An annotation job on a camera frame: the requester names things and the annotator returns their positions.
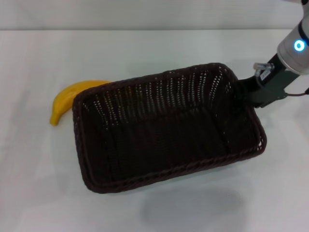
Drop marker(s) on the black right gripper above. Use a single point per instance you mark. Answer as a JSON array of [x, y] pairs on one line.
[[272, 89]]

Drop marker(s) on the dark brown woven basket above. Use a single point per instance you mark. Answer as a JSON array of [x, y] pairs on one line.
[[157, 145]]

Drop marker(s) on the yellow banana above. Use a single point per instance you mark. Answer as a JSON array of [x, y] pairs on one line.
[[65, 96]]

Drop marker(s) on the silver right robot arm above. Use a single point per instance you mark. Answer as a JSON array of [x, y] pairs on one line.
[[289, 54]]

